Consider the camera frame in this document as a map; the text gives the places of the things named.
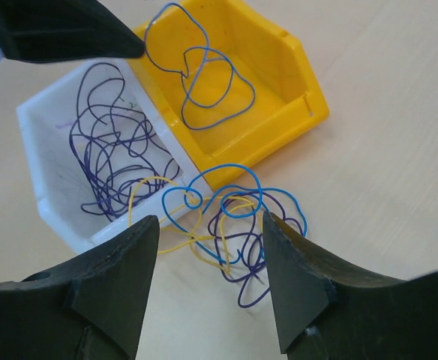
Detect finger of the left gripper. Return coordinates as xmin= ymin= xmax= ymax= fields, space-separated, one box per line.
xmin=0 ymin=0 xmax=145 ymax=63

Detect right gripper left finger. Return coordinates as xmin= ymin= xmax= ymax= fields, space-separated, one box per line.
xmin=0 ymin=215 xmax=160 ymax=359

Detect blue thin wire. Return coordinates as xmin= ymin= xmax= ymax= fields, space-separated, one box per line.
xmin=142 ymin=2 xmax=257 ymax=131

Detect white plastic bin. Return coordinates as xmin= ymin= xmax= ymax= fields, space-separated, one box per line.
xmin=17 ymin=58 xmax=212 ymax=253

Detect yellow plastic bin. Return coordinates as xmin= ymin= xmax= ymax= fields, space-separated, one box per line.
xmin=128 ymin=1 xmax=329 ymax=190

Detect thin wire bundle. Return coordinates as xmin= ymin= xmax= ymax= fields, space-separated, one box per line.
xmin=127 ymin=163 xmax=309 ymax=311

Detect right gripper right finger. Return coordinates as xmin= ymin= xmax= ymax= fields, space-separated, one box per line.
xmin=262 ymin=212 xmax=438 ymax=359

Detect purple thin wire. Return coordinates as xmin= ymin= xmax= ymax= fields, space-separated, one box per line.
xmin=67 ymin=61 xmax=181 ymax=222

